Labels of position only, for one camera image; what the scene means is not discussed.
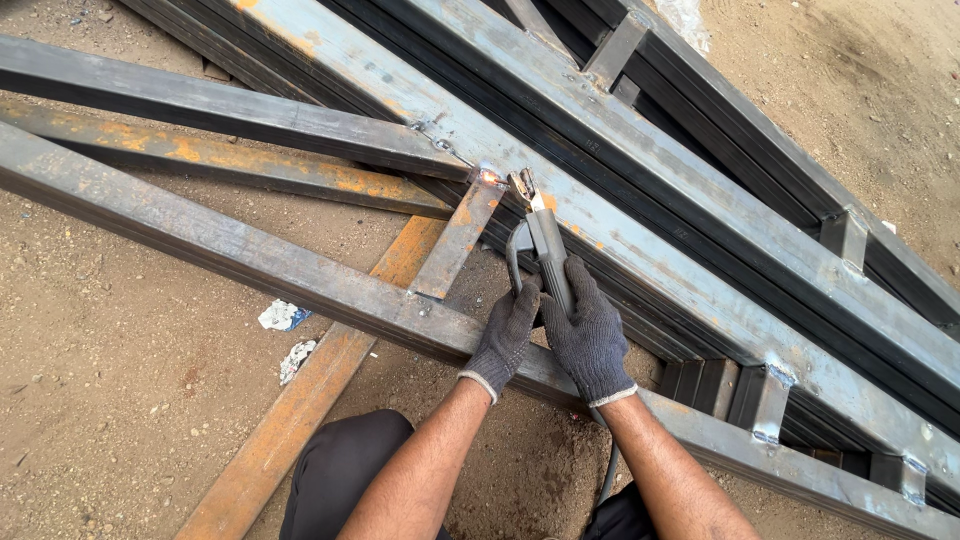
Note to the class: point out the person's right hand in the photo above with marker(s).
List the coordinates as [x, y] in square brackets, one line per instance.
[589, 345]

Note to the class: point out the person's left hand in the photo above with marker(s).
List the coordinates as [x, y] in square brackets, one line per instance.
[504, 337]

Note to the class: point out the person's left fingers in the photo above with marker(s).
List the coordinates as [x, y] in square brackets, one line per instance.
[521, 300]

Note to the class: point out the grey welding electrode holder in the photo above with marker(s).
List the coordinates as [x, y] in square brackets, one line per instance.
[546, 240]

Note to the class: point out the flat steel strip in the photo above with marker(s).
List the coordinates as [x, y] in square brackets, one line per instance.
[457, 236]

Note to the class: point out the crumpled white blue paper scrap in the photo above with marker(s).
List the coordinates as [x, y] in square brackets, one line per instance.
[279, 315]

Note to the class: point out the rusty orange steel tube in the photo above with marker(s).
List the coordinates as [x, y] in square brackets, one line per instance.
[300, 409]

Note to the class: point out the person's black trousers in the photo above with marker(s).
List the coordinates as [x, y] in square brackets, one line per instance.
[337, 480]

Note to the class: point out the long grey steel tube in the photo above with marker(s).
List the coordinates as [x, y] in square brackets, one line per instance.
[225, 247]

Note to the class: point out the clear plastic sheet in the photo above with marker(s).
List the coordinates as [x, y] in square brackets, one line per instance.
[682, 19]

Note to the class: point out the rusty grey steel tube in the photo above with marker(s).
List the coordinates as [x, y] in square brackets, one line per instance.
[225, 161]

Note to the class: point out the dark grey steel tube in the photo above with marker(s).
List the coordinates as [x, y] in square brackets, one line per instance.
[225, 112]

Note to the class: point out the large welded steel frame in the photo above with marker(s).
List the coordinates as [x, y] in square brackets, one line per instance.
[675, 202]

